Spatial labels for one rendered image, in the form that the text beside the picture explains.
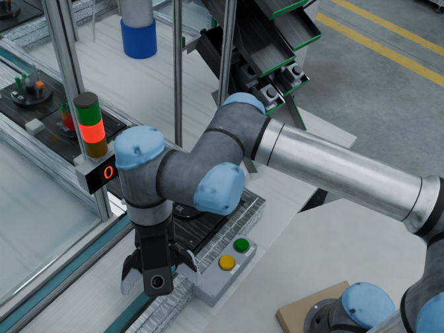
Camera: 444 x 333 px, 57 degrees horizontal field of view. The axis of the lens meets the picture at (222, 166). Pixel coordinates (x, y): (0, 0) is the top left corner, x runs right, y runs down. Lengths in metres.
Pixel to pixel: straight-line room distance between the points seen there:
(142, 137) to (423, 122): 2.99
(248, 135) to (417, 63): 3.55
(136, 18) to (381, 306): 1.46
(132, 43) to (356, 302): 1.45
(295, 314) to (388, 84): 2.77
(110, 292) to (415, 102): 2.95
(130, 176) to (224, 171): 0.14
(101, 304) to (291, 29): 0.91
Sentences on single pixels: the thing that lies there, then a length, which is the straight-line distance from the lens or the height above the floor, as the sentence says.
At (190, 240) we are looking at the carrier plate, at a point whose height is 0.97.
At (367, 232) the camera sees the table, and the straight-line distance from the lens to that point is 1.45.
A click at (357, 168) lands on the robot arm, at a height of 1.53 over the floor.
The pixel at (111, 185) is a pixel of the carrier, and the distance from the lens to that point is 1.31.
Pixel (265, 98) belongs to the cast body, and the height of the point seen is 1.25.
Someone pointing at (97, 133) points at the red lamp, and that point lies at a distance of 0.94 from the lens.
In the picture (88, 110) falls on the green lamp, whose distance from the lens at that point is 0.89.
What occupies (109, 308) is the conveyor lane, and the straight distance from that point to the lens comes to 1.16.
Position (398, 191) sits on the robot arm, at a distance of 0.65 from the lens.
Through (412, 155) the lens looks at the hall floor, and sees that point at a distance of 3.14.
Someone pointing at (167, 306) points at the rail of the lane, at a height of 0.96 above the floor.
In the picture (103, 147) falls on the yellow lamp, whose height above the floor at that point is 1.29.
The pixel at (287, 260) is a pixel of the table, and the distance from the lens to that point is 1.31.
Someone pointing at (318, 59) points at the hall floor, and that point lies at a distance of 3.76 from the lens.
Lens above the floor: 1.97
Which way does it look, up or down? 48 degrees down
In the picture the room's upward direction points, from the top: 6 degrees clockwise
